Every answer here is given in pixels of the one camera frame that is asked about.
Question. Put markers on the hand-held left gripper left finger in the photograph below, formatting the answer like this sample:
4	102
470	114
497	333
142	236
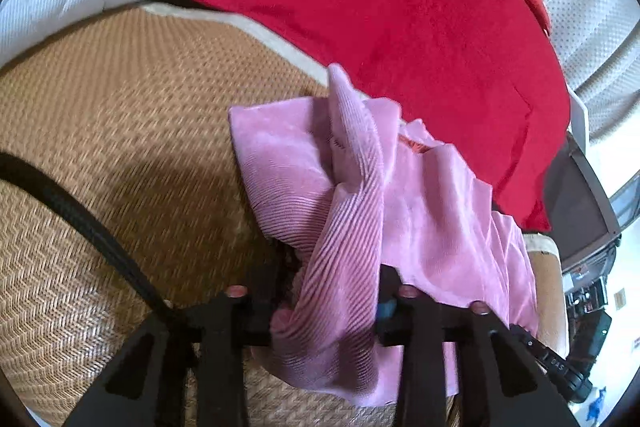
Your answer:
225	332

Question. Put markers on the white board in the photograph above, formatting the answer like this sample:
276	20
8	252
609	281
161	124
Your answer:
580	117

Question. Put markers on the red blanket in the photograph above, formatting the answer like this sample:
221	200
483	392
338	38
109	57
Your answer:
375	7

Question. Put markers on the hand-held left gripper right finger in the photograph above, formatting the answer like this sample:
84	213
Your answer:
386	309

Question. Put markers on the woven bamboo mat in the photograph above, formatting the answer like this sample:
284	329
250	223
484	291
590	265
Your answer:
125	107

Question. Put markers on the wooden crib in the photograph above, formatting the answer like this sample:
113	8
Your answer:
585	217

